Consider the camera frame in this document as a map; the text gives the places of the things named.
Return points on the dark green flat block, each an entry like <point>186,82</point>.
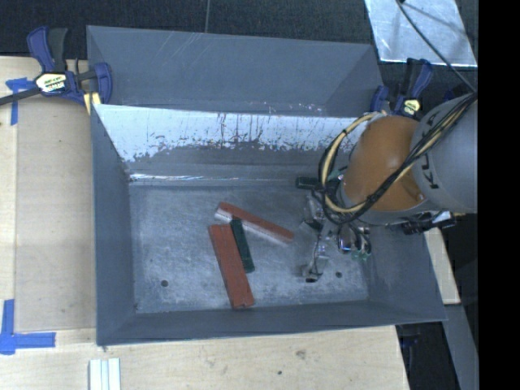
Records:
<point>243,246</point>

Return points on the red-brown flat block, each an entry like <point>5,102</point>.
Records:
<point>260,222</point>
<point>231,266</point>

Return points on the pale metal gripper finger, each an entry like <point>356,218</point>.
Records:
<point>317,264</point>
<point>307,226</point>

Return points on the grey metal bin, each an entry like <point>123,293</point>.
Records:
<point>183,226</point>

